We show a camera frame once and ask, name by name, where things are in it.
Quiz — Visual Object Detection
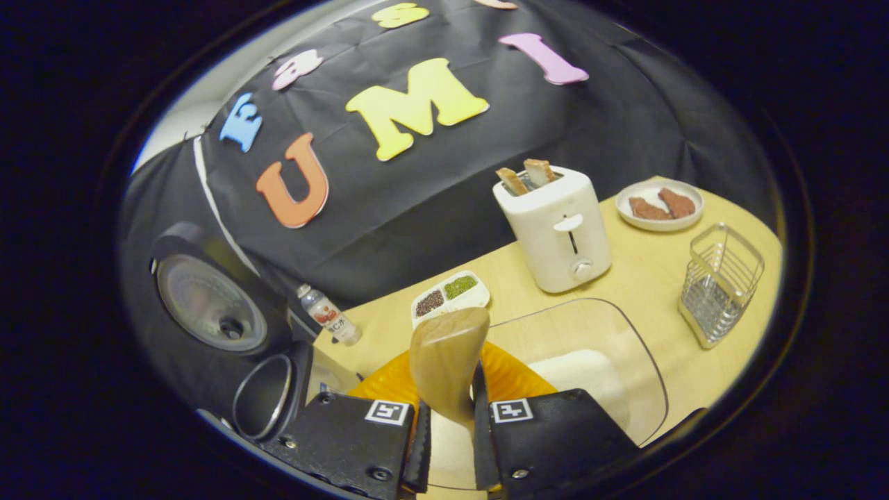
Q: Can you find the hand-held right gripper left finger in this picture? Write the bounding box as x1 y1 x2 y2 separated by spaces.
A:
260 349 433 500

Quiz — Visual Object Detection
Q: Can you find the clear rice container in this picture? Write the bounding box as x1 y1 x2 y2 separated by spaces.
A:
417 297 670 490

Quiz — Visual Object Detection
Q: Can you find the black rice cooker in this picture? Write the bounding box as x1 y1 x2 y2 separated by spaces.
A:
148 221 363 445

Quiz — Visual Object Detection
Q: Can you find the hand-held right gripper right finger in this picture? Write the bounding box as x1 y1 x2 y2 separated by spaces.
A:
472 340 640 495

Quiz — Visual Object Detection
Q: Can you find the white divided bean dish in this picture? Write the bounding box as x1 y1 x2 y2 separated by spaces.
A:
411 270 491 328

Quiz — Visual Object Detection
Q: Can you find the white round plate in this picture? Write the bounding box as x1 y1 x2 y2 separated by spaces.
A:
615 178 704 233

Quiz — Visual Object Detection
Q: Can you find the brown meat piece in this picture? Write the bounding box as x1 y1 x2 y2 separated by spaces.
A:
629 197 673 222
658 187 697 219

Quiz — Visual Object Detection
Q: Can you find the white toaster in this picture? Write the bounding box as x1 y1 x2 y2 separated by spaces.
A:
492 165 613 294

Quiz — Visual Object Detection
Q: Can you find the small clear bottle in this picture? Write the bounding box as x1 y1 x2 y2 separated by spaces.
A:
297 283 363 347

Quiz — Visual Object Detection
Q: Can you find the metal wire chopstick holder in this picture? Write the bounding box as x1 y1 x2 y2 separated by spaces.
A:
678 222 765 349

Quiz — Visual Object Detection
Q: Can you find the toast slice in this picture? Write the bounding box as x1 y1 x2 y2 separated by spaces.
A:
523 158 556 187
495 167 530 197

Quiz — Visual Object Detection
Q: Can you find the wooden spoon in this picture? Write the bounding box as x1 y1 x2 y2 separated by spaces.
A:
408 307 491 435

